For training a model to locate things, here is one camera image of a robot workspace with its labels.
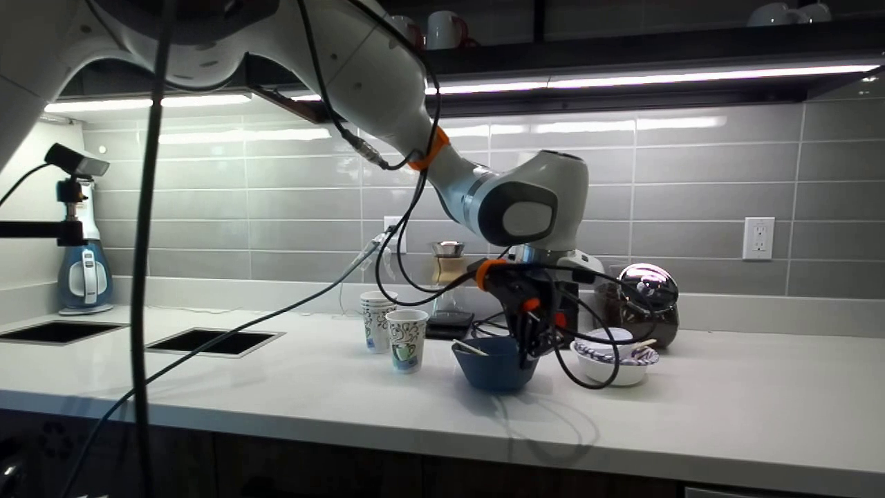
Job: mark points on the patterned paper cup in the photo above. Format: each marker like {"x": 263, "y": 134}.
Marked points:
{"x": 376, "y": 321}
{"x": 408, "y": 339}

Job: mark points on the white wall outlet with adapter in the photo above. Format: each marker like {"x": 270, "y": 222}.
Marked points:
{"x": 390, "y": 229}

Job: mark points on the blue soap bottle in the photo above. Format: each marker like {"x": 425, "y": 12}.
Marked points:
{"x": 83, "y": 272}

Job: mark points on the shiny silver kettle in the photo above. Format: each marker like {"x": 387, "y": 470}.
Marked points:
{"x": 652, "y": 294}

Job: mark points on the white mug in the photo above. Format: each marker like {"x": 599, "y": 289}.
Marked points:
{"x": 447, "y": 29}

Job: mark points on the white dishes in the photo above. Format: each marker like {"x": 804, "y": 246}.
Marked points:
{"x": 788, "y": 12}

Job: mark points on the under-cabinet light strip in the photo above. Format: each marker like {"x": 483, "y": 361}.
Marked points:
{"x": 646, "y": 77}

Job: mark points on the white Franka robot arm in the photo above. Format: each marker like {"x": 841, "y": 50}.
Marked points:
{"x": 368, "y": 72}

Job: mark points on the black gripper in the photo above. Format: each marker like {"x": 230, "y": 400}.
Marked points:
{"x": 541, "y": 290}

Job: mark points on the black coffee scale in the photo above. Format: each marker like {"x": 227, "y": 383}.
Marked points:
{"x": 447, "y": 328}

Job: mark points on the white bowl with blue pattern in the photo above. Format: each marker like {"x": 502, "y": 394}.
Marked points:
{"x": 632, "y": 364}

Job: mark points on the black camera on stand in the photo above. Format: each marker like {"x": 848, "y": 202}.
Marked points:
{"x": 75, "y": 164}

